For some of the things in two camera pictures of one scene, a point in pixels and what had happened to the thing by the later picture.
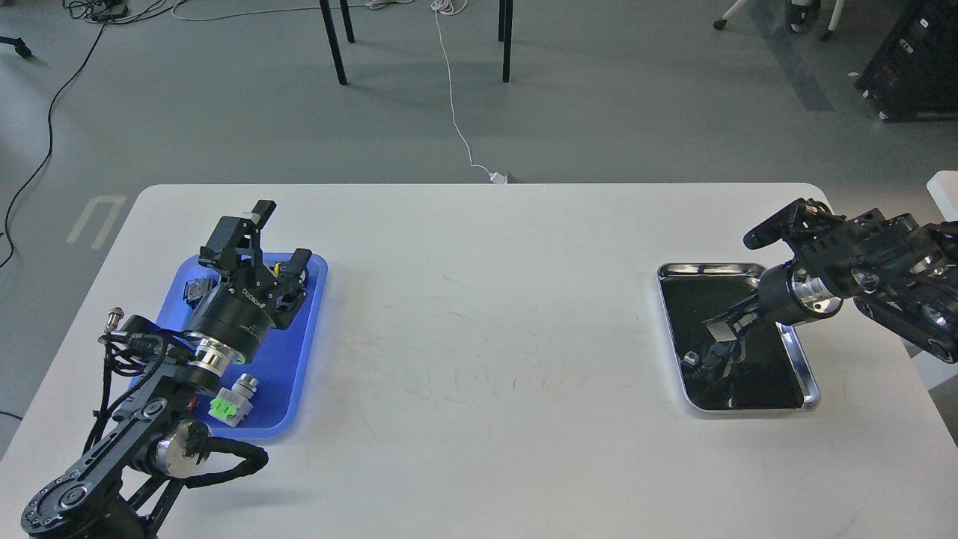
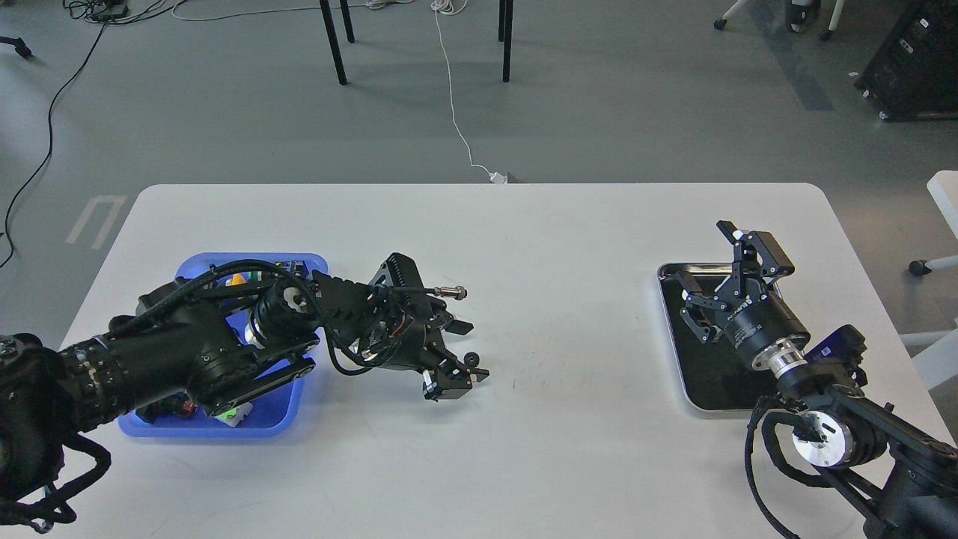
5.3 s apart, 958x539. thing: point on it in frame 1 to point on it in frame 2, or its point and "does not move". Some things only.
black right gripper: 787,294 to 763,329
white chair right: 944,193 does not move
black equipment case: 914,75 does not move
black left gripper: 245,308 to 398,332
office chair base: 801,13 does not move
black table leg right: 504,34 does not move
